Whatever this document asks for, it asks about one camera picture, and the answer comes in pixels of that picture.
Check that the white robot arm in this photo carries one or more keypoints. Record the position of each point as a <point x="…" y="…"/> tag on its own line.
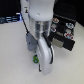
<point x="37" y="15"/>

